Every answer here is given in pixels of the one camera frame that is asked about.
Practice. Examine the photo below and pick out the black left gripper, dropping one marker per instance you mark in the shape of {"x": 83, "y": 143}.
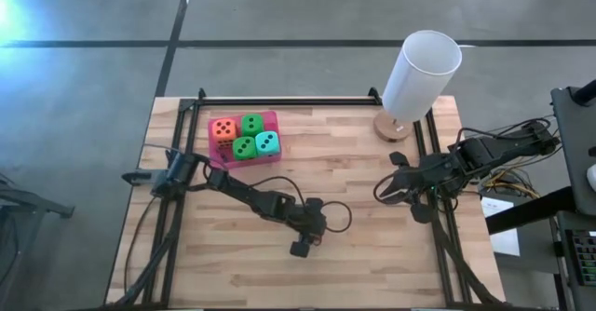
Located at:
{"x": 309, "y": 222}

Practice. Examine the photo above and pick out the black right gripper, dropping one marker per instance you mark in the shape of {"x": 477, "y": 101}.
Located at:
{"x": 414, "y": 180}

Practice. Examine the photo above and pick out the large cyan foam die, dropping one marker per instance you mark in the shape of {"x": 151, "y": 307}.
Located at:
{"x": 267, "y": 143}

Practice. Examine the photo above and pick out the large green foam die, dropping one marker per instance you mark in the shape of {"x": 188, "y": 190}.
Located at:
{"x": 244, "y": 148}
{"x": 253, "y": 125}

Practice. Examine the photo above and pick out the large orange foam die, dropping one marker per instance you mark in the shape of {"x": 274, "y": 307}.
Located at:
{"x": 224, "y": 129}

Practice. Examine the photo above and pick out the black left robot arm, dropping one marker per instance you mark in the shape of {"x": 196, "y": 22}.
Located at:
{"x": 247, "y": 194}

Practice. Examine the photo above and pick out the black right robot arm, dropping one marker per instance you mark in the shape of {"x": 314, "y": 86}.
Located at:
{"x": 493, "y": 150}

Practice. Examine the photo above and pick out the round wooden lamp base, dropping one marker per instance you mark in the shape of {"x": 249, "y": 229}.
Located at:
{"x": 388, "y": 131}

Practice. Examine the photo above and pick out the pink translucent plastic bin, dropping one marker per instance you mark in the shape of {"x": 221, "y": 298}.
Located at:
{"x": 274, "y": 159}

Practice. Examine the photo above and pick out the white cylindrical lamp shade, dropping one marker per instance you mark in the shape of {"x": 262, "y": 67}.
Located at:
{"x": 419, "y": 83}

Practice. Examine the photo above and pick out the white paper sheet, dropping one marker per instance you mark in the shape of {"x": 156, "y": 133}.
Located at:
{"x": 505, "y": 246}

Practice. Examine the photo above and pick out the black desk bar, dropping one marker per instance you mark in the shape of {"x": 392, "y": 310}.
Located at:
{"x": 526, "y": 211}

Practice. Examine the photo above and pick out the grey desk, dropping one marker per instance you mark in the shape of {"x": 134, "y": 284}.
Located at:
{"x": 572, "y": 139}

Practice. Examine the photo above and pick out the keyboard with coloured keys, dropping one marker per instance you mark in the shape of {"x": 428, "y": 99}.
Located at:
{"x": 584, "y": 260}

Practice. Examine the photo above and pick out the black stand legs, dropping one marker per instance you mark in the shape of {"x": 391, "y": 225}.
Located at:
{"x": 42, "y": 204}

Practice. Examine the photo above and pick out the black aluminium table frame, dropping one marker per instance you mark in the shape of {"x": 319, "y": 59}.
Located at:
{"x": 302, "y": 100}

